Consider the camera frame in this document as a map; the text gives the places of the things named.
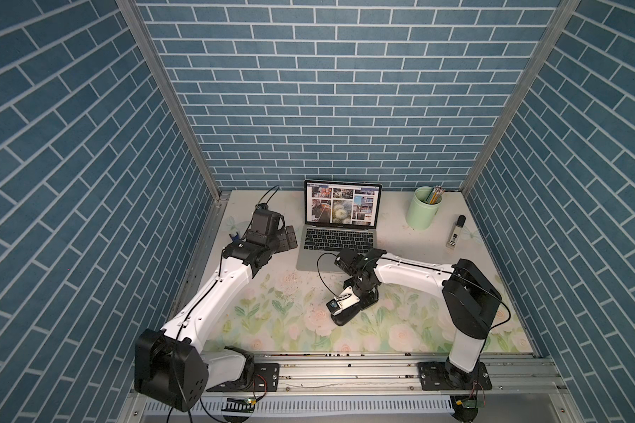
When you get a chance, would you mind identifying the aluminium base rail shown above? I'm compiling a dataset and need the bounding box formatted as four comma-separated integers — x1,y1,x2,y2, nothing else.
202,352,567,396

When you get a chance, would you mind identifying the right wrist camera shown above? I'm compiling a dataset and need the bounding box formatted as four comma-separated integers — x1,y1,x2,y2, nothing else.
326,287,360,315

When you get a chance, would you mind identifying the bundle of coloured pencils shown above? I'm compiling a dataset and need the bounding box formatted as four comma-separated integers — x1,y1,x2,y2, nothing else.
424,186,446,204

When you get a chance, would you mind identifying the floral table mat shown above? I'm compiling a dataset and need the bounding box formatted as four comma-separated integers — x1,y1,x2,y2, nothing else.
176,189,536,354

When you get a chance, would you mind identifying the silver laptop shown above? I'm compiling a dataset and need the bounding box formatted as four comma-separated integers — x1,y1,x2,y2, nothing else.
296,180,383,273

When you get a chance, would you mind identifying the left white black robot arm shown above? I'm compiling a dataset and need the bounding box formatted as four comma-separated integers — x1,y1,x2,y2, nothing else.
134,203,297,412

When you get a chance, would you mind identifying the mint green pencil cup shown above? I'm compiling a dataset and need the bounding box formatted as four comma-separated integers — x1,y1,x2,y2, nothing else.
406,187,442,230

